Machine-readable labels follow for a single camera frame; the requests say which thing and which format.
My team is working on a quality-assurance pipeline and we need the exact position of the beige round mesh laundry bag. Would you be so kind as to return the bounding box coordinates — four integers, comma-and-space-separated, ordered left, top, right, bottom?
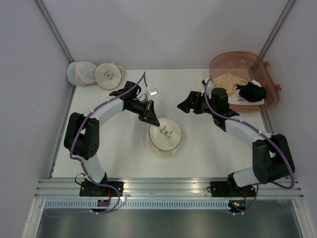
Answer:
147, 117, 183, 157

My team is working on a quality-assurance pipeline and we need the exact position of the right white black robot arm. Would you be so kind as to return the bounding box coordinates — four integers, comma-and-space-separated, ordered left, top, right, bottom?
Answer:
177, 88, 295, 192

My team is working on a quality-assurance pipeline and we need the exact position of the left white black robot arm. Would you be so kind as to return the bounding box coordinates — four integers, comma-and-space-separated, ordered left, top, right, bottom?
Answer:
64, 81, 160, 187

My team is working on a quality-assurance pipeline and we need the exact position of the beige bra in basket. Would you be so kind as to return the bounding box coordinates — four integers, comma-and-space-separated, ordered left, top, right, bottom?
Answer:
212, 69, 248, 95

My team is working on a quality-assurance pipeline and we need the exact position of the beige mesh bag at back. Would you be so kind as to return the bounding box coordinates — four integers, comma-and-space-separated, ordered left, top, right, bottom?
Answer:
95, 62, 127, 90

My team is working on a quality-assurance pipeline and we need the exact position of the white pink-trim mesh laundry bag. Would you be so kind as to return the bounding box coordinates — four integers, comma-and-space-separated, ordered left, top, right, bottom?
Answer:
66, 61, 97, 87

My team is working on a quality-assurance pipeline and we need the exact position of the white garment in basket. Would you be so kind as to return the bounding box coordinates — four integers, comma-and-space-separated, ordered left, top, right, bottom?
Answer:
202, 78, 264, 106

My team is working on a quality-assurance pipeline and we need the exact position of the black garment in basket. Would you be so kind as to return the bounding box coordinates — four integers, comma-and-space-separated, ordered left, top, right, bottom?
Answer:
237, 82, 266, 103

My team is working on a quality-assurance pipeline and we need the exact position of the brown translucent plastic basket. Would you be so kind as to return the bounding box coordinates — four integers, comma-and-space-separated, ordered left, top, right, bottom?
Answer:
210, 51, 281, 113

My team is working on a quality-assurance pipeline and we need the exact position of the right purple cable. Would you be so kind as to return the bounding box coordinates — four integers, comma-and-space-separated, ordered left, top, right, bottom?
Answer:
204, 77, 297, 216

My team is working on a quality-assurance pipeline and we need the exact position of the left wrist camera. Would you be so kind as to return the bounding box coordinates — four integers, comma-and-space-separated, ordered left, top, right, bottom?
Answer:
148, 88, 158, 96

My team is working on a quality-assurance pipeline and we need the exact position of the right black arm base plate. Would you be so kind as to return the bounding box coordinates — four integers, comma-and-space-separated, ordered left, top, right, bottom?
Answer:
206, 181, 256, 198

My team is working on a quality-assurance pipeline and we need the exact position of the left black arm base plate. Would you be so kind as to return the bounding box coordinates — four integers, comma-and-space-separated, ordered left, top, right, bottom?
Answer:
79, 180, 124, 197

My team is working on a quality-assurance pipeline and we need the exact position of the aluminium front rail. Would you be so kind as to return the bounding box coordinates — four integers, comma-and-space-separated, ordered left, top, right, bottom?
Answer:
34, 178, 304, 200

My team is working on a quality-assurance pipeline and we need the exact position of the left aluminium frame post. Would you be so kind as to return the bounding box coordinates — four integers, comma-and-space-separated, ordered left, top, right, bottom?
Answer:
34, 0, 74, 63

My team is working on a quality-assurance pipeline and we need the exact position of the aluminium frame post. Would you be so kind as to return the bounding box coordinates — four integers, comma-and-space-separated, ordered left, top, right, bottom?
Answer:
34, 0, 74, 63
259, 0, 298, 59

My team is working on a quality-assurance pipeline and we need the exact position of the white slotted cable duct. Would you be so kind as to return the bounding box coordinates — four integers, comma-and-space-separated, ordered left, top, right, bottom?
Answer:
45, 199, 230, 210

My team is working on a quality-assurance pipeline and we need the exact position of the right aluminium frame post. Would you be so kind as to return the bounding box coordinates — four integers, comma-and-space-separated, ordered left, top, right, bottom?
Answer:
259, 0, 298, 59

